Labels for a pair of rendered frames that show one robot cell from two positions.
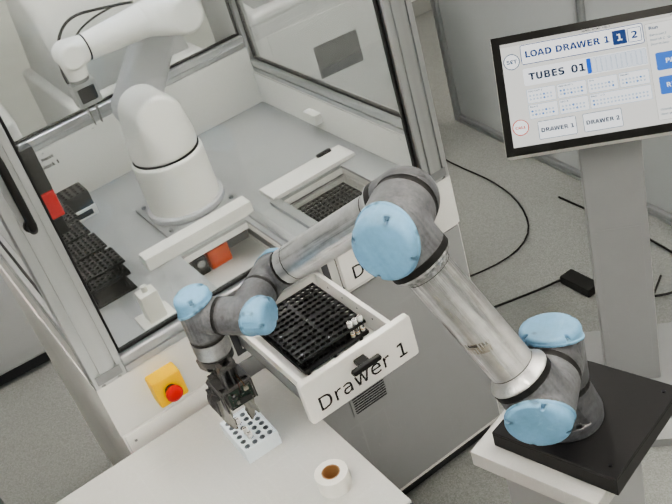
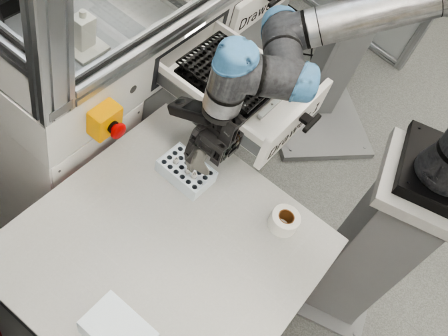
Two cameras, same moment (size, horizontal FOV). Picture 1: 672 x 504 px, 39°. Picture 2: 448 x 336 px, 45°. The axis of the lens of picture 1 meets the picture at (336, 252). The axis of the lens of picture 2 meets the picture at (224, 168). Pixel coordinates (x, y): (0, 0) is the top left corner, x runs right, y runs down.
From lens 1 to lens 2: 127 cm
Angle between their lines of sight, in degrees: 37
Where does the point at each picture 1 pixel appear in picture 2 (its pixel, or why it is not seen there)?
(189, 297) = (243, 53)
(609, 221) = not seen: hidden behind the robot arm
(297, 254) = (344, 23)
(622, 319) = (333, 76)
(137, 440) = (61, 171)
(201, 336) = (236, 95)
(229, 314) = (285, 79)
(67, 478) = not seen: outside the picture
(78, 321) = (57, 51)
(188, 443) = (119, 177)
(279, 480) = (228, 219)
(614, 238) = not seen: hidden behind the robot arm
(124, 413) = (59, 147)
